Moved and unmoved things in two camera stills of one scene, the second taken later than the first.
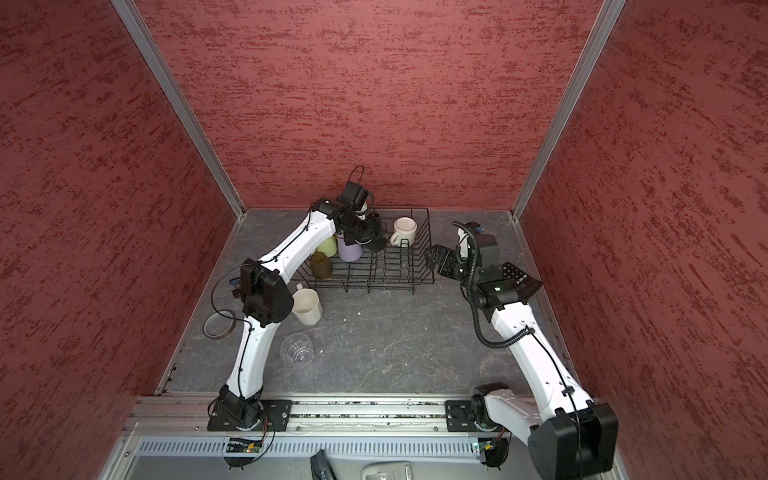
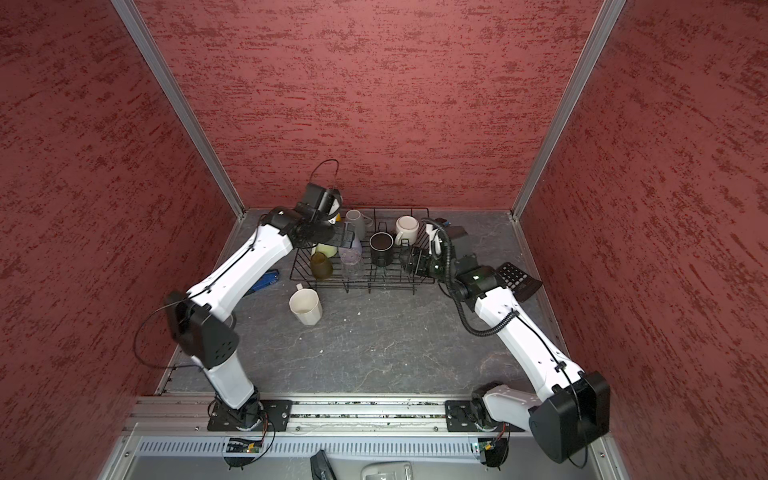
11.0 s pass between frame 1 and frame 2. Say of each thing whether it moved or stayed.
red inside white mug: stayed
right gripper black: moved
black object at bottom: stayed
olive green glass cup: stayed
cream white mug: stayed
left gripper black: moved
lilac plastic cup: stayed
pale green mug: stayed
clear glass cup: moved
